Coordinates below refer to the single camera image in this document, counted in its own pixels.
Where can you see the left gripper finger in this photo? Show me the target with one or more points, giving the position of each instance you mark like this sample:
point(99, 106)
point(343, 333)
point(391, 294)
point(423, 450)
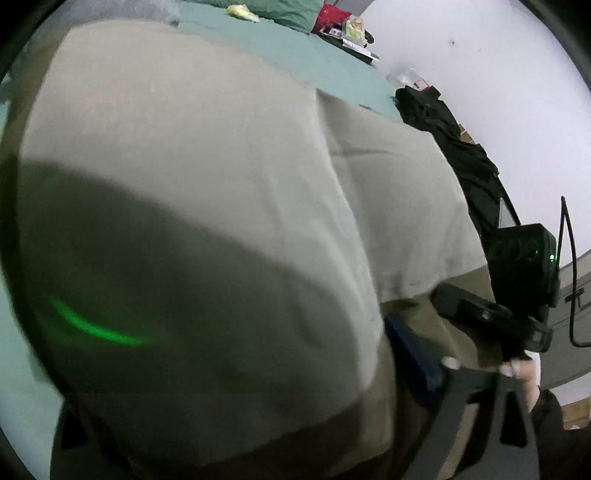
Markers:
point(454, 422)

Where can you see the olive green garment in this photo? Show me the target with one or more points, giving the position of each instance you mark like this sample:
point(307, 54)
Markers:
point(221, 239)

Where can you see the black clothes pile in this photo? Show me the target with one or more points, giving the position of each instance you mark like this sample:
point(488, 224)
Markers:
point(477, 174)

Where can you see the person right hand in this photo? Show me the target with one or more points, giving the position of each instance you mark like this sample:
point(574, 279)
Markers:
point(528, 372)

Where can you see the grey framed tablet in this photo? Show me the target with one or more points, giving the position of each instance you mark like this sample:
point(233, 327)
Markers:
point(508, 216)

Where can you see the white side table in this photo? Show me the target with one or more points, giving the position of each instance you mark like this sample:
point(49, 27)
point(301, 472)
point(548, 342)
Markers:
point(409, 78)

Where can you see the stack of books and snacks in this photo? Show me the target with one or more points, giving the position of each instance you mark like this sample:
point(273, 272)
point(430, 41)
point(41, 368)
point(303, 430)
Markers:
point(351, 36)

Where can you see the red pillow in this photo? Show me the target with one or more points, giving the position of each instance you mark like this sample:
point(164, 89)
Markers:
point(328, 16)

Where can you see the green pillow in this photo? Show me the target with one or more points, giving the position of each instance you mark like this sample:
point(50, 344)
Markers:
point(298, 15)

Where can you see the yellow small object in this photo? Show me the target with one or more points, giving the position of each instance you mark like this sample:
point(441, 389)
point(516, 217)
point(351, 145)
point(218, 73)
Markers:
point(242, 12)

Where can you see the teal bed sheet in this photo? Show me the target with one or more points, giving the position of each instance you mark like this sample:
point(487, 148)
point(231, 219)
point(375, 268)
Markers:
point(286, 50)

